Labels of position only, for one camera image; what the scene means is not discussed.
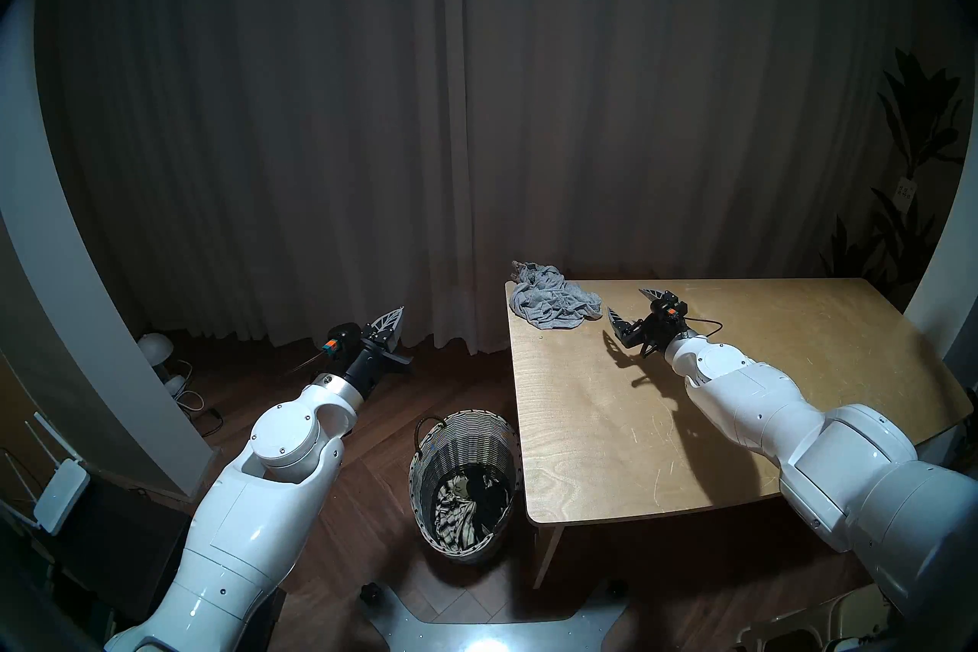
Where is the cream plastic chair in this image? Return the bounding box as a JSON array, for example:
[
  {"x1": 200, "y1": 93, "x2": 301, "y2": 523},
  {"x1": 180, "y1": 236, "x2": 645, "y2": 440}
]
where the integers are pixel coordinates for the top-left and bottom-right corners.
[{"x1": 735, "y1": 586, "x2": 891, "y2": 652}]

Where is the white floor cable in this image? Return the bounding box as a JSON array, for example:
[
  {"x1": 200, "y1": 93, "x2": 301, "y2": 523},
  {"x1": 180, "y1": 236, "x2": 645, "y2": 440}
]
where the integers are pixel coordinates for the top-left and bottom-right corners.
[{"x1": 171, "y1": 360, "x2": 225, "y2": 434}]

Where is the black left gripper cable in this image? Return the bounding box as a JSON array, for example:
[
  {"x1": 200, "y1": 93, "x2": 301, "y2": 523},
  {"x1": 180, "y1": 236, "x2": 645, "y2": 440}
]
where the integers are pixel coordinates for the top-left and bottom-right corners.
[{"x1": 293, "y1": 345, "x2": 337, "y2": 375}]

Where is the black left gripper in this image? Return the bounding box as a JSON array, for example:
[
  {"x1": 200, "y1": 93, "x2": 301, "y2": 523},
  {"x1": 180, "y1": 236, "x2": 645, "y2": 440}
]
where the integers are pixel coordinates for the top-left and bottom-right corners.
[{"x1": 321, "y1": 307, "x2": 414, "y2": 408}]

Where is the woven wicker laundry hamper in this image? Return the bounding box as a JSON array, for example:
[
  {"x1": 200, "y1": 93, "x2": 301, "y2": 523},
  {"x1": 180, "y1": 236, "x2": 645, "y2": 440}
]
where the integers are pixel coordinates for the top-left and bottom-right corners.
[{"x1": 408, "y1": 410, "x2": 524, "y2": 566}]

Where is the white mushroom lamp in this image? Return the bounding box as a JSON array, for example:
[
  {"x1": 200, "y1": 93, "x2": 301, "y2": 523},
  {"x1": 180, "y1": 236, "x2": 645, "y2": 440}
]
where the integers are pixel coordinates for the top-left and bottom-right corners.
[{"x1": 138, "y1": 332, "x2": 176, "y2": 370}]

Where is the light wooden table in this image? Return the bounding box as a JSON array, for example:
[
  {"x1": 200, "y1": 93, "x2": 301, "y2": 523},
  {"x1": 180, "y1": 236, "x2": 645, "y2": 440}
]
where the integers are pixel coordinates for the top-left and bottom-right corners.
[{"x1": 504, "y1": 278, "x2": 973, "y2": 590}]

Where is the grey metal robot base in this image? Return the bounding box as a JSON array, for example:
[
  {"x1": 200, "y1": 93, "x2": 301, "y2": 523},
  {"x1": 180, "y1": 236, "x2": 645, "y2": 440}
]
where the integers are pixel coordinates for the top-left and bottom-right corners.
[{"x1": 359, "y1": 582, "x2": 635, "y2": 652}]

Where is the white wifi router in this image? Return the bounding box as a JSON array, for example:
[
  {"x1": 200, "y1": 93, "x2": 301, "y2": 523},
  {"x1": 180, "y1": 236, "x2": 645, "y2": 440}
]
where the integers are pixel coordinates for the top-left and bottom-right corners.
[{"x1": 0, "y1": 412, "x2": 91, "y2": 537}]

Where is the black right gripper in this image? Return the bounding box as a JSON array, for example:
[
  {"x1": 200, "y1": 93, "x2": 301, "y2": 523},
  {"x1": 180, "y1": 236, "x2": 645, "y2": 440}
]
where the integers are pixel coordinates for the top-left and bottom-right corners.
[{"x1": 607, "y1": 288, "x2": 693, "y2": 359}]

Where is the black computer case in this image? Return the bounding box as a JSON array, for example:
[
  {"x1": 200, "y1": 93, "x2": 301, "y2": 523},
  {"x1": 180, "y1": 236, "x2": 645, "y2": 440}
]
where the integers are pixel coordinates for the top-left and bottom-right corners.
[{"x1": 248, "y1": 582, "x2": 287, "y2": 652}]

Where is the grey garment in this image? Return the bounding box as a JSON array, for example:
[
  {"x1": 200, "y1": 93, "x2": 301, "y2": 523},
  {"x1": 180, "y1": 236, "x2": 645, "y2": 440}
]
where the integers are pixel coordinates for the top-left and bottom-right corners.
[{"x1": 509, "y1": 261, "x2": 604, "y2": 333}]

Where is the long grey curtain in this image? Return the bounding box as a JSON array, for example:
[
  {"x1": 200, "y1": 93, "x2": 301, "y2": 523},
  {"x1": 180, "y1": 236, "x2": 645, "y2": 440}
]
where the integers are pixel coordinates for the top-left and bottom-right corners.
[{"x1": 34, "y1": 0, "x2": 948, "y2": 358}]

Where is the tall dark leafy plant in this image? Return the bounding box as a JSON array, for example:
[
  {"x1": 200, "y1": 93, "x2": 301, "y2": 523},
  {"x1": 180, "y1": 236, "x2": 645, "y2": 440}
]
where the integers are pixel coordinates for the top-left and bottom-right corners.
[{"x1": 820, "y1": 47, "x2": 968, "y2": 301}]

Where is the black white striped garment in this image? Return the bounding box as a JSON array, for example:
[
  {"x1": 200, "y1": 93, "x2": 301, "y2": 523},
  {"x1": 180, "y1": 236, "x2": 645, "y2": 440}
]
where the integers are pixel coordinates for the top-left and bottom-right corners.
[{"x1": 434, "y1": 473, "x2": 484, "y2": 553}]

